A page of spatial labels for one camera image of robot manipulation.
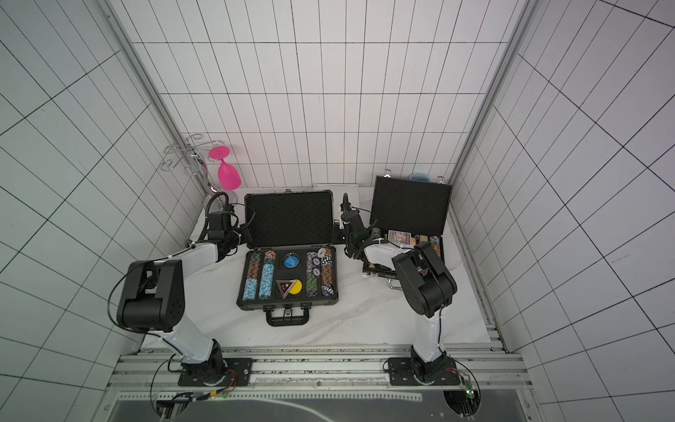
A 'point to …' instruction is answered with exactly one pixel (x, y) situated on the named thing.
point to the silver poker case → (337, 187)
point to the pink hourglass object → (228, 174)
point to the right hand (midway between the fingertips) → (335, 222)
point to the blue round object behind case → (420, 176)
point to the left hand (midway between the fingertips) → (252, 232)
